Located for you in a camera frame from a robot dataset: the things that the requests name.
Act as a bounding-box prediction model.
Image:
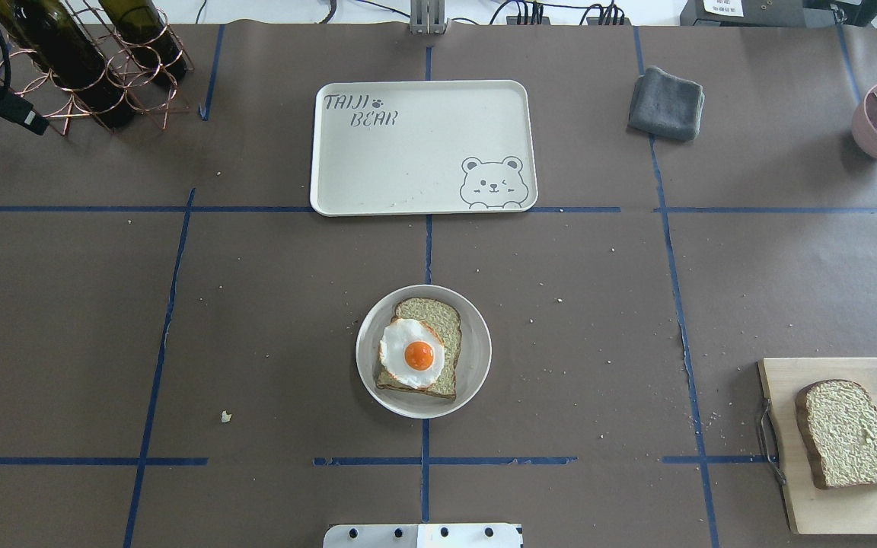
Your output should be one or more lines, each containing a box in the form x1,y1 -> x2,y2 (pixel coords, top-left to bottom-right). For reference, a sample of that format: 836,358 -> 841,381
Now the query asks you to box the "bread slice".
794,379 -> 877,490
375,298 -> 462,401

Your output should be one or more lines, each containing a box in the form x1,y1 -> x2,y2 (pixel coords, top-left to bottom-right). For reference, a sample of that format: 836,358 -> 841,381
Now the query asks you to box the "cream bear serving tray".
310,80 -> 538,216

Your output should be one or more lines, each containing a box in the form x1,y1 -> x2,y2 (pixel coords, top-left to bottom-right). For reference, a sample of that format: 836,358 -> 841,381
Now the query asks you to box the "white round plate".
356,285 -> 492,419

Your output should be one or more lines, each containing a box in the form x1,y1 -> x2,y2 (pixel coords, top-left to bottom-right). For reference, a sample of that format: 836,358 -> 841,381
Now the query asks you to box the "fried egg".
378,318 -> 446,389

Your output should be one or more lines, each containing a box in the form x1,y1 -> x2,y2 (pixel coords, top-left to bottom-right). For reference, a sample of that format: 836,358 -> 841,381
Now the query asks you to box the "grey folded cloth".
627,65 -> 704,142

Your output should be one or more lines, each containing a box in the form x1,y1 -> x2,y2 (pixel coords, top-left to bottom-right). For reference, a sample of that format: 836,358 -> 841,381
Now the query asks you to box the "dark green wine bottle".
0,1 -> 135,129

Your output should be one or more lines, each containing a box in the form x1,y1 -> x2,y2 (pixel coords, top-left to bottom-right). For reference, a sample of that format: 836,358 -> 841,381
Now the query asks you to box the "wooden cutting board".
757,357 -> 877,534

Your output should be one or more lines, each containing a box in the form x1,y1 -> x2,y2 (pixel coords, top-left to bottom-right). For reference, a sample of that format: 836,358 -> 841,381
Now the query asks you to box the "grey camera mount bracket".
410,0 -> 448,35

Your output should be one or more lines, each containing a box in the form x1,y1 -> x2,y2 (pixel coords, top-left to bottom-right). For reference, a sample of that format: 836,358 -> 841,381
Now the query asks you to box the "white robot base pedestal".
323,521 -> 525,547

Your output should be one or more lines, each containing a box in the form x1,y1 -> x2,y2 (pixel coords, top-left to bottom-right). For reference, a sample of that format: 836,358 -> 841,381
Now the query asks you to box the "copper wire bottle rack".
0,1 -> 193,135

